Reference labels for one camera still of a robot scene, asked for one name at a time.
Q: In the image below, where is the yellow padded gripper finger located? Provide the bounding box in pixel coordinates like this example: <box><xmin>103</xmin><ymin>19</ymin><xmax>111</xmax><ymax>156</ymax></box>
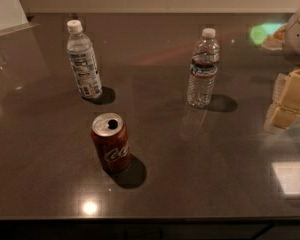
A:
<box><xmin>264</xmin><ymin>67</ymin><xmax>300</xmax><ymax>133</ymax></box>

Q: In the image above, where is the clear crinkled water bottle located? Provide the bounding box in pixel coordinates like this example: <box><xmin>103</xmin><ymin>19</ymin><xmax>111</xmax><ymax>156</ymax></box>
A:
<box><xmin>187</xmin><ymin>28</ymin><xmax>220</xmax><ymax>108</ymax></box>

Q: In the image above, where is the white label water bottle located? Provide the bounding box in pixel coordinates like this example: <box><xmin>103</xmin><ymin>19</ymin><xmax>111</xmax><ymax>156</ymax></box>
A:
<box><xmin>67</xmin><ymin>20</ymin><xmax>102</xmax><ymax>99</ymax></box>

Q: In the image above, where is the green and orange object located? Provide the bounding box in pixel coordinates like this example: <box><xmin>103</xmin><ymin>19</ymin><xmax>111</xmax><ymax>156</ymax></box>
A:
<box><xmin>249</xmin><ymin>23</ymin><xmax>287</xmax><ymax>51</ymax></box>

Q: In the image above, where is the red cola can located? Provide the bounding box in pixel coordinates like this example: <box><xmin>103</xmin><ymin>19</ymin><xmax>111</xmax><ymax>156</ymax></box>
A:
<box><xmin>91</xmin><ymin>113</ymin><xmax>131</xmax><ymax>174</ymax></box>

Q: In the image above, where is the white panel at left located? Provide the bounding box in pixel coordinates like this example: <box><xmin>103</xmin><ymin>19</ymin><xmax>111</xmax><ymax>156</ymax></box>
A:
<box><xmin>0</xmin><ymin>0</ymin><xmax>38</xmax><ymax>36</ymax></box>

